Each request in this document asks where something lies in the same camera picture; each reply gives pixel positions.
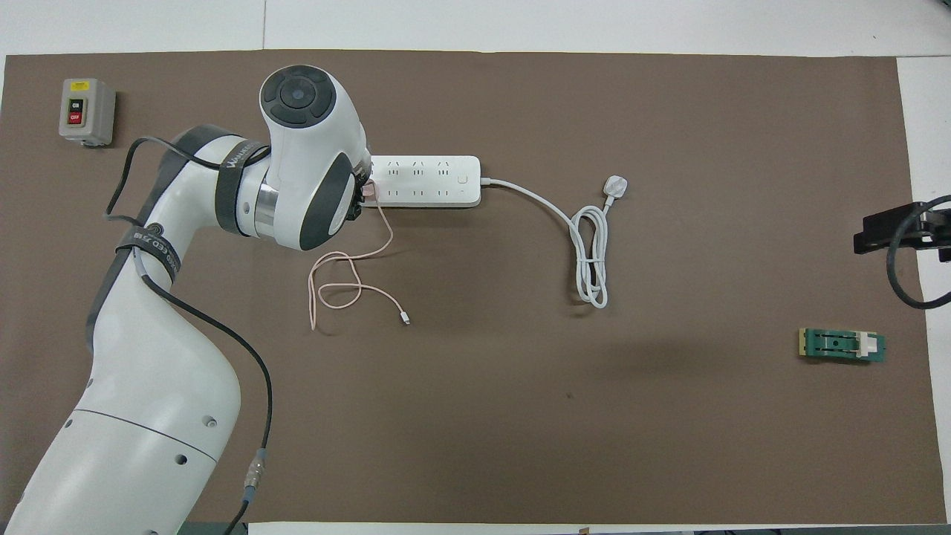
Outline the green circuit board module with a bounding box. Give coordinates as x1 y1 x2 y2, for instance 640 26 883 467
799 327 887 365

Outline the white power cord with plug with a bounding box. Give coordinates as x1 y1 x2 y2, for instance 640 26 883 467
481 174 631 309

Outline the brown table mat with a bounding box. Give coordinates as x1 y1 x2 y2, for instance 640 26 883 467
0 49 938 525

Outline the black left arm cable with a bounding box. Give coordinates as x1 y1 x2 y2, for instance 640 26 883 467
104 136 273 535

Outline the grey on-off switch box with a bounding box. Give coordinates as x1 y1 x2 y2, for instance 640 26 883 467
59 78 117 147

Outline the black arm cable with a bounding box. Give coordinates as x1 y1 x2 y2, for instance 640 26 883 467
887 195 951 311
104 136 273 535

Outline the pink charging cable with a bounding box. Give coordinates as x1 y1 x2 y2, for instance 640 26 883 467
308 197 411 331

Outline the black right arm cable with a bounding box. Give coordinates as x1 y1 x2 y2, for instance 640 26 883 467
887 195 951 311

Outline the white power strip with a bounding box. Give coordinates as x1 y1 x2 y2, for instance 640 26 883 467
369 155 482 209

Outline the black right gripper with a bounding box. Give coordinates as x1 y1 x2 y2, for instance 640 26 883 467
854 202 951 262

